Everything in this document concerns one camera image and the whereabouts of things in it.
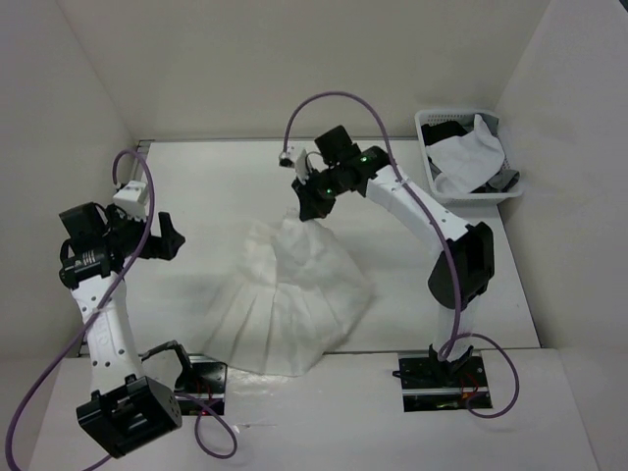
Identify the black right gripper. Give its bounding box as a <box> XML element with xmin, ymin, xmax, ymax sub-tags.
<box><xmin>291</xmin><ymin>165</ymin><xmax>344</xmax><ymax>221</ymax></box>

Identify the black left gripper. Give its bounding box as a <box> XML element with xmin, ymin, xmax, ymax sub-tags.
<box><xmin>103</xmin><ymin>203</ymin><xmax>184</xmax><ymax>260</ymax></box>

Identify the white pleated skirt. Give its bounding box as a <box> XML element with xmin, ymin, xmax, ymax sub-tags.
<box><xmin>200</xmin><ymin>209</ymin><xmax>373</xmax><ymax>377</ymax></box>

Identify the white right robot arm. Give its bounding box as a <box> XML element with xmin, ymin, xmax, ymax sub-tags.
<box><xmin>184</xmin><ymin>127</ymin><xmax>495</xmax><ymax>386</ymax></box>

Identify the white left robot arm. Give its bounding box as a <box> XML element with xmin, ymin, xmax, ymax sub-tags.
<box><xmin>59</xmin><ymin>202</ymin><xmax>195</xmax><ymax>458</ymax></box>

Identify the black garment in basket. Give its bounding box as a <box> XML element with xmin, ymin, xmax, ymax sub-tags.
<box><xmin>421</xmin><ymin>121</ymin><xmax>468</xmax><ymax>146</ymax></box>

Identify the white garment in basket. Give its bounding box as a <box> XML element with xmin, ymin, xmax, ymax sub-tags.
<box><xmin>424</xmin><ymin>113</ymin><xmax>505</xmax><ymax>194</ymax></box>

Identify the grey garment in basket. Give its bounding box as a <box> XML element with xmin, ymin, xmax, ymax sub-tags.
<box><xmin>474</xmin><ymin>113</ymin><xmax>520</xmax><ymax>193</ymax></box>

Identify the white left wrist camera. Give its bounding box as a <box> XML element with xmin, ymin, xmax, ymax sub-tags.
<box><xmin>112</xmin><ymin>181</ymin><xmax>148</xmax><ymax>221</ymax></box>

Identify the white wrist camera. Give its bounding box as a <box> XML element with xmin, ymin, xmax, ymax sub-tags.
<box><xmin>112</xmin><ymin>181</ymin><xmax>148</xmax><ymax>221</ymax></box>
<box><xmin>279</xmin><ymin>145</ymin><xmax>313</xmax><ymax>183</ymax></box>

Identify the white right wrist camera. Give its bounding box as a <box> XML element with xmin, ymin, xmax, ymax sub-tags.
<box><xmin>279</xmin><ymin>145</ymin><xmax>313</xmax><ymax>183</ymax></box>

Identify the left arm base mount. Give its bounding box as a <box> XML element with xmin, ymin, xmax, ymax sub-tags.
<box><xmin>139</xmin><ymin>340</ymin><xmax>228</xmax><ymax>416</ymax></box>

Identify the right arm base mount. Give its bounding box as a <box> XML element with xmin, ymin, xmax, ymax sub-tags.
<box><xmin>392</xmin><ymin>347</ymin><xmax>493</xmax><ymax>412</ymax></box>

